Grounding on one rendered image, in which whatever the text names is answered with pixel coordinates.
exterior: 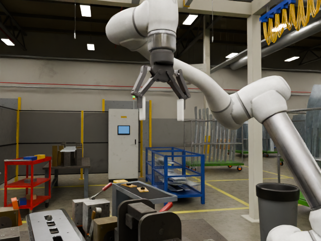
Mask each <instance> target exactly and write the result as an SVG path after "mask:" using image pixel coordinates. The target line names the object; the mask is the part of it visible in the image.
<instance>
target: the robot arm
mask: <svg viewBox="0 0 321 241"><path fill-rule="evenodd" d="M177 26H178V3H177V0H145V1H143V3H142V4H140V5H139V6H137V7H132V8H128V9H126V10H123V11H121V12H119V13H117V14H115V15H114V16H113V17H111V18H110V20H109V22H108V23H107V25H106V35H107V37H108V39H109V41H111V42H112V43H114V44H117V45H121V46H123V47H126V48H128V49H129V50H130V51H137V52H139V53H140V54H141V55H143V56H144V57H145V58H146V59H148V60H149V61H150V67H148V66H147V65H144V66H142V67H141V68H140V75H139V77H138V79H137V81H136V83H135V85H134V87H133V89H132V91H131V95H133V96H135V97H136V98H137V108H138V109H139V120H140V121H143V120H145V97H143V95H144V94H145V93H146V92H147V90H148V89H149V88H150V87H151V85H152V84H153V83H154V82H155V81H156V82H162V83H165V82H167V84H169V85H170V87H171V88H172V90H173V91H174V92H175V94H176V95H177V97H178V98H179V99H178V100H177V121H184V110H185V101H186V99H188V98H190V97H191V95H190V92H189V90H188V88H187V85H186V83H185V81H184V80H186V81H188V82H190V83H192V84H193V85H195V86H196V87H198V88H199V89H200V90H201V91H202V92H203V94H204V96H205V99H206V101H207V104H208V107H209V109H210V111H211V113H212V115H213V116H214V117H215V119H216V120H217V121H218V122H219V123H220V124H221V125H223V126H224V127H226V128H228V129H230V130H237V129H239V128H240V127H241V126H242V125H243V124H244V122H245V121H247V120H249V119H251V118H253V117H254V118H255V119H256V120H257V121H258V122H259V123H261V124H263V125H264V127H265V128H266V130H267V132H268V134H269V135H270V137H271V139H272V141H273V143H274V145H275V146H276V148H277V150H278V152H279V153H280V155H281V157H282V159H283V161H284V162H285V164H286V166H287V168H288V169H289V171H290V173H291V175H292V176H293V178H294V180H295V182H296V184H297V185H298V187H299V189H300V191H301V192H302V194H303V196H304V198H305V199H306V201H307V203H308V205H309V207H310V208H311V210H312V211H311V212H310V216H309V221H310V224H311V227H312V230H310V231H301V230H300V229H299V228H297V227H295V226H291V225H281V226H277V227H275V228H273V229H272V230H271V231H270V232H269V233H268V236H267V240H266V241H321V169H320V168H319V166H318V164H317V163H316V161H315V159H314V158H313V156H312V155H311V153H310V151H309V150H308V148H307V146H306V144H305V142H304V141H303V139H302V137H301V136H300V134H299V133H298V131H297V129H296V128H295V126H294V124H293V123H292V121H291V119H290V118H289V116H288V115H287V110H288V108H287V104H286V101H287V100H289V98H290V96H291V90H290V87H289V85H288V84H287V82H286V81H285V80H284V79H283V78H282V77H280V76H270V77H265V78H262V79H259V80H257V81H255V82H253V83H251V84H249V85H247V86H245V87H244V88H242V89H241V90H239V91H238V92H236V93H234V94H231V95H228V94H227V93H226V92H225V91H224V90H223V89H222V88H221V87H220V86H219V85H218V84H217V83H216V82H215V81H214V80H213V79H212V78H211V77H209V76H208V75H207V74H205V73H204V72H202V71H200V70H199V69H197V68H195V67H193V66H190V65H188V64H186V63H184V62H182V61H180V60H178V59H176V58H174V52H175V51H176V30H177ZM148 72H150V74H151V77H150V78H149V79H148V81H147V83H146V84H145V85H144V86H143V87H142V89H141V90H140V91H139V89H140V87H141V85H142V82H143V80H144V78H145V76H146V74H147V73H148ZM173 74H174V76H176V80H177V82H178V84H179V85H178V84H177V83H176V80H175V79H174V77H173ZM138 91H139V92H138Z"/></svg>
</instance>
